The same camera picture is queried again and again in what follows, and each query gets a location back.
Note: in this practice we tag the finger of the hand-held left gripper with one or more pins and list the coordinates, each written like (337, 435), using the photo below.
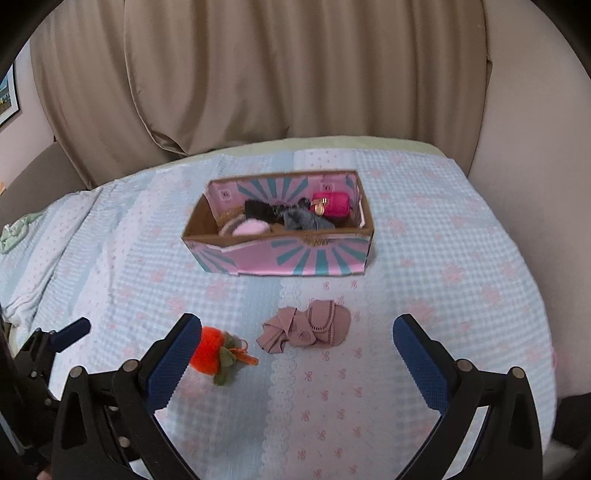
(71, 333)

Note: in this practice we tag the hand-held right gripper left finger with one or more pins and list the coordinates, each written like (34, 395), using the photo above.
(173, 364)

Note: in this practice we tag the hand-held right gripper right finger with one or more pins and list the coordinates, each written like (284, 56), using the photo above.
(422, 364)

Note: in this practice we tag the orange carrot plush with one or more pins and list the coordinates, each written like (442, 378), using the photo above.
(207, 350)

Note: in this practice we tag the dusty pink cloth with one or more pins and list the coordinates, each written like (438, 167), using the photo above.
(304, 327)

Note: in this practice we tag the cream striped soft item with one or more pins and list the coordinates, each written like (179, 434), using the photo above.
(227, 227)

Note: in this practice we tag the light pink soft pad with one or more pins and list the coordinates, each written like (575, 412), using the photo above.
(253, 227)

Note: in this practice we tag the pink patterned cardboard box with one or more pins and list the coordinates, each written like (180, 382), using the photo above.
(295, 254)

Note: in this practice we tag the small black cloth item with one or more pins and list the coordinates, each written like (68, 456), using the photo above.
(259, 210)

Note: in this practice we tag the black patterned sock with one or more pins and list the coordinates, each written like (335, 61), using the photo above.
(288, 210)

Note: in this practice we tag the light blue checked blanket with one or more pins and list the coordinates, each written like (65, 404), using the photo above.
(415, 277)

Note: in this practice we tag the crumpled light green cloth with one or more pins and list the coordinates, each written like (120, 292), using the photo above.
(16, 233)

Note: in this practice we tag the light green bed sheet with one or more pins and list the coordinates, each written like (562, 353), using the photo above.
(300, 143)

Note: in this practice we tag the beige curtain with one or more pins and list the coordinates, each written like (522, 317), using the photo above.
(258, 69)

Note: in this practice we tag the framed wall poster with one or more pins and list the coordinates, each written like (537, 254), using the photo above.
(7, 97)

